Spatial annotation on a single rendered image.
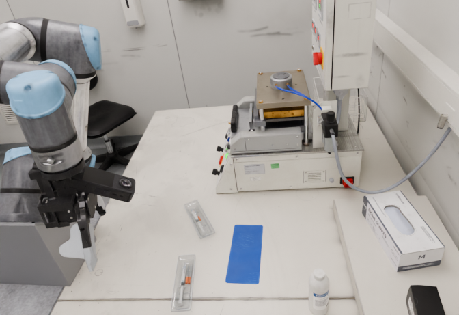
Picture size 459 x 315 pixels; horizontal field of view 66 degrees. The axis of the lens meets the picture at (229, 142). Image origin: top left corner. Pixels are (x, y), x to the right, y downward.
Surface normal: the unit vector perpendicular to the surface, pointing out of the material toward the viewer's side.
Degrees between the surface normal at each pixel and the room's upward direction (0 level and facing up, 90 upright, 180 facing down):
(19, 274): 90
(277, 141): 90
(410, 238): 3
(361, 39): 90
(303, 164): 90
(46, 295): 0
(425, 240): 3
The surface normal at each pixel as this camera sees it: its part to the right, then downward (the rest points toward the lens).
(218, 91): -0.07, 0.55
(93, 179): 0.45, -0.78
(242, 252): -0.12, -0.83
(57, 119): 0.79, 0.30
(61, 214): 0.17, 0.52
